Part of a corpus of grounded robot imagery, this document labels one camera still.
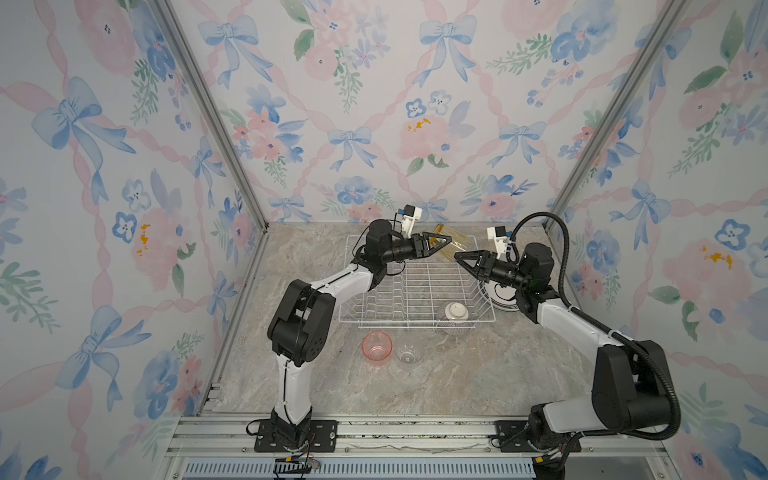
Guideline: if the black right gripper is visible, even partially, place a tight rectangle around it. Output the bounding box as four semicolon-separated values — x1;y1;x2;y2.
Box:
454;254;529;294

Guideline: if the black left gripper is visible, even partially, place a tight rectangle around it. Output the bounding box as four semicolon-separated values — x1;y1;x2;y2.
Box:
380;235;449;268

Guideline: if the white wire dish rack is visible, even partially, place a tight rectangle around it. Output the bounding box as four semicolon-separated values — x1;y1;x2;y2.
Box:
334;255;496;333

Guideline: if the small white bowl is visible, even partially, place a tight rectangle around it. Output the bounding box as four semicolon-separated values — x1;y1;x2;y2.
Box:
443;302;469;322

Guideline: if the clear plastic cup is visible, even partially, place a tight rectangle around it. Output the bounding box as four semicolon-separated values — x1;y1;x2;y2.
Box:
395;341;424;365

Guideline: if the pink plastic cup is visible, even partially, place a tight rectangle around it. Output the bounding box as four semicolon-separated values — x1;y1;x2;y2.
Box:
361;331;393;366

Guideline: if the yellow plastic cup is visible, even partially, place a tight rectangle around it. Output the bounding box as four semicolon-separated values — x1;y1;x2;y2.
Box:
433;224;476;262

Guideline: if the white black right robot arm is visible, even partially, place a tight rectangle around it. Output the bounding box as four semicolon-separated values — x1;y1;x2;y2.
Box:
454;243;682;450

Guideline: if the grey vent grille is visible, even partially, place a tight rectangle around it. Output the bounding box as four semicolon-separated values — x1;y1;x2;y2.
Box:
180;457;537;479

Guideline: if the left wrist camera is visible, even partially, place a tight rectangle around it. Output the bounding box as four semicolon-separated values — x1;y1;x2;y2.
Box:
397;204;423;239

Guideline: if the black corrugated cable conduit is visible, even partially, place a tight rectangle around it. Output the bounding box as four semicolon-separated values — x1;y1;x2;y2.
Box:
509;211;682;442

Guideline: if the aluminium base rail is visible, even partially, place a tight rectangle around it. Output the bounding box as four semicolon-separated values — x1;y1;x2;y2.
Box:
161;413;661;480

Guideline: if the aluminium frame post left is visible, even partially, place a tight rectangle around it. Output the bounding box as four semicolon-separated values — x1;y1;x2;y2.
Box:
148;0;268;234

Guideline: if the aluminium frame post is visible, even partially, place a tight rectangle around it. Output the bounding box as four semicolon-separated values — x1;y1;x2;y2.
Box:
550;0;688;219
148;0;268;234

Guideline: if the aluminium frame post right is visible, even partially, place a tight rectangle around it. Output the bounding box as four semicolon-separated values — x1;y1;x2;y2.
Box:
550;0;688;219

